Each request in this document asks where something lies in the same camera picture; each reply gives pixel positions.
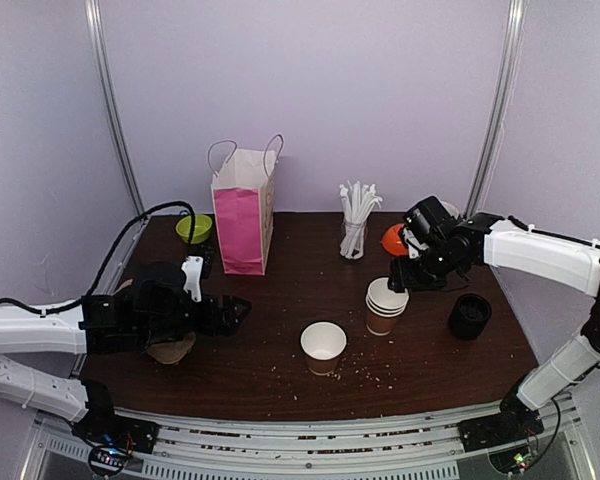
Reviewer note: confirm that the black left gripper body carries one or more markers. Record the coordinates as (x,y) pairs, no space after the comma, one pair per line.
(164,327)

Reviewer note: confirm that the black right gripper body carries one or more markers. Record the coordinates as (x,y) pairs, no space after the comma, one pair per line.
(411,272)

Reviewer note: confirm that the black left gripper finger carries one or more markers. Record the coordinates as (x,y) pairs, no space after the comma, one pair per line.
(223,327)
(229,307)

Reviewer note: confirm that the stack of pulp cup carriers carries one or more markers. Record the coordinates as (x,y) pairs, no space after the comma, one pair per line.
(164,338)

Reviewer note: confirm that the stack of black cup lids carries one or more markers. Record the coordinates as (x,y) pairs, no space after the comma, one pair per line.
(469,316)

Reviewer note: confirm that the stack of brown paper cups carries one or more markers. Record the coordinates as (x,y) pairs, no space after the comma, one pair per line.
(384,307)

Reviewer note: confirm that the single brown paper cup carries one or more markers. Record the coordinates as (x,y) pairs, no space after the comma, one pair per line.
(323,344)

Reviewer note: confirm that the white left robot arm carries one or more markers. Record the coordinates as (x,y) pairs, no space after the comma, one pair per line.
(51,328)

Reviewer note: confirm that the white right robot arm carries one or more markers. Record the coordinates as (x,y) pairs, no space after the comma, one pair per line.
(572,267)

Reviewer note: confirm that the orange plastic bowl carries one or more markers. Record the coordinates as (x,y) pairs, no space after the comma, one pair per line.
(393,243)

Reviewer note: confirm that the green plastic bowl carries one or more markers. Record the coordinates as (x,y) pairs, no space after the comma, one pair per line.
(194,231)

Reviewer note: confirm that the glass jar of straws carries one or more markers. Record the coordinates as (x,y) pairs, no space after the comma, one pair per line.
(357,201)

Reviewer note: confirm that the white pink paper bag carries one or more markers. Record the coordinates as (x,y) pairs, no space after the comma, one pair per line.
(243,190)

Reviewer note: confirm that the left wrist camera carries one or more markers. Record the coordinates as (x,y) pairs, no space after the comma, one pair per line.
(196,268)

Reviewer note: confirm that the aluminium frame post right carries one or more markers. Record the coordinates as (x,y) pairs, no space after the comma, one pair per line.
(507,71)

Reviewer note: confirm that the aluminium frame post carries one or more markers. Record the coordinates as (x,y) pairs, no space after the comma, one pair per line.
(99,47)
(507,71)

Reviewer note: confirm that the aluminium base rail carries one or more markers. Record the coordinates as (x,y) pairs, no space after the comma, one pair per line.
(419,446)

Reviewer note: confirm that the aluminium frame post left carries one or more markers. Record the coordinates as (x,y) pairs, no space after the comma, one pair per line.
(99,47)

